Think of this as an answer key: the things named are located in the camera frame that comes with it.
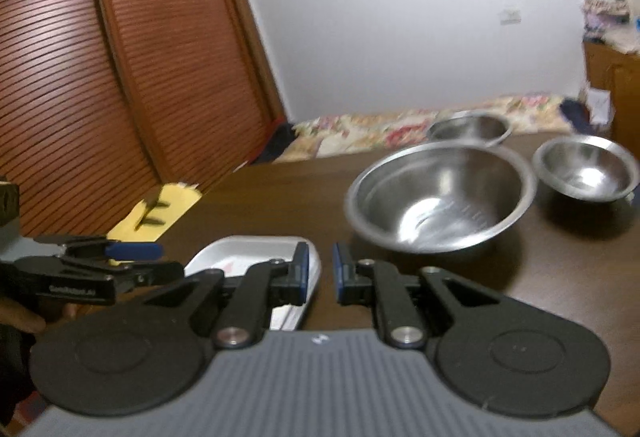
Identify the person's left hand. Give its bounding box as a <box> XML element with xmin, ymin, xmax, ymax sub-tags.
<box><xmin>0</xmin><ymin>297</ymin><xmax>79</xmax><ymax>336</ymax></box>

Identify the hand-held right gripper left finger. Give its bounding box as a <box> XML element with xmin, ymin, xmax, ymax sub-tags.
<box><xmin>142</xmin><ymin>241</ymin><xmax>309</xmax><ymax>351</ymax></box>

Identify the floral fabric pile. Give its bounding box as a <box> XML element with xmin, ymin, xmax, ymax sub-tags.
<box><xmin>581</xmin><ymin>0</ymin><xmax>640</xmax><ymax>54</ymax></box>

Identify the white cardboard box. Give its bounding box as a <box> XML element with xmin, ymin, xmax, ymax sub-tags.
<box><xmin>587</xmin><ymin>89</ymin><xmax>612</xmax><ymax>124</ymax></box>

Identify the wooden louvered wardrobe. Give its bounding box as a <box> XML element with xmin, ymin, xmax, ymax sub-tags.
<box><xmin>0</xmin><ymin>0</ymin><xmax>289</xmax><ymax>239</ymax></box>

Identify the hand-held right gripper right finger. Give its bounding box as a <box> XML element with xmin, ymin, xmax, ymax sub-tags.
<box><xmin>332</xmin><ymin>242</ymin><xmax>502</xmax><ymax>351</ymax></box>

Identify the floral blanket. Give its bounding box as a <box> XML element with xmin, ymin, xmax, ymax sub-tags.
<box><xmin>274</xmin><ymin>92</ymin><xmax>587</xmax><ymax>164</ymax></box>

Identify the wooden sideboard cabinet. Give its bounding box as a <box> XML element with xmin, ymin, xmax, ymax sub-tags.
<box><xmin>582</xmin><ymin>41</ymin><xmax>640</xmax><ymax>148</ymax></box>

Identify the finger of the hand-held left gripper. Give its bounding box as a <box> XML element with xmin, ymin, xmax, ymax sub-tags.
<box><xmin>32</xmin><ymin>236</ymin><xmax>164</xmax><ymax>264</ymax></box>
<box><xmin>15</xmin><ymin>256</ymin><xmax>185</xmax><ymax>292</ymax></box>

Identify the small steel bowl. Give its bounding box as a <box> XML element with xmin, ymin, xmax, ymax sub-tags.
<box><xmin>531</xmin><ymin>135</ymin><xmax>640</xmax><ymax>204</ymax></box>
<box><xmin>427</xmin><ymin>111</ymin><xmax>514</xmax><ymax>148</ymax></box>

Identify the yellow paper sheet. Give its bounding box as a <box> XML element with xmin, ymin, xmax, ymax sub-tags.
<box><xmin>107</xmin><ymin>183</ymin><xmax>202</xmax><ymax>244</ymax></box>

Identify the large perforated steel bowl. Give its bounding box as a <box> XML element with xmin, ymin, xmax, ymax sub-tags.
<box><xmin>344</xmin><ymin>140</ymin><xmax>539</xmax><ymax>254</ymax></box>

